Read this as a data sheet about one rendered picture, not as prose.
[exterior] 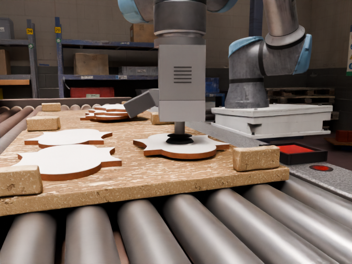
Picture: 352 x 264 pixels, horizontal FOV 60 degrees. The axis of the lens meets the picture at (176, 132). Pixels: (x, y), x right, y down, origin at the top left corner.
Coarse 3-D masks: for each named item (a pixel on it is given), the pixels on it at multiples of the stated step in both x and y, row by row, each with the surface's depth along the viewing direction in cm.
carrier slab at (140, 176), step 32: (96, 128) 67; (128, 128) 67; (160, 128) 67; (0, 160) 41; (128, 160) 41; (160, 160) 41; (192, 160) 41; (224, 160) 41; (64, 192) 29; (96, 192) 30; (128, 192) 31; (160, 192) 32
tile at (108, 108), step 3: (105, 105) 86; (108, 105) 86; (111, 105) 86; (114, 105) 86; (117, 105) 86; (120, 105) 86; (96, 108) 82; (99, 108) 82; (102, 108) 81; (105, 108) 79; (108, 108) 77; (111, 108) 77; (114, 108) 78; (117, 108) 77; (120, 108) 77; (123, 108) 77; (150, 108) 84; (108, 111) 77; (111, 111) 77; (114, 111) 78; (117, 111) 77; (120, 111) 77; (123, 111) 77
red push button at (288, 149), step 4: (280, 148) 51; (284, 148) 51; (288, 148) 51; (292, 148) 51; (296, 148) 51; (300, 148) 51; (304, 148) 51; (288, 152) 48; (292, 152) 48; (296, 152) 48
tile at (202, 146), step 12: (144, 144) 46; (156, 144) 45; (168, 144) 45; (192, 144) 45; (204, 144) 45; (216, 144) 45; (228, 144) 46; (168, 156) 41; (180, 156) 40; (192, 156) 40; (204, 156) 40
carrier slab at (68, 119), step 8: (40, 112) 100; (48, 112) 100; (56, 112) 100; (64, 112) 100; (72, 112) 100; (80, 112) 100; (88, 112) 100; (144, 112) 100; (64, 120) 80; (72, 120) 80; (80, 120) 80; (88, 120) 80; (120, 120) 80; (128, 120) 80; (136, 120) 80; (144, 120) 80; (64, 128) 68
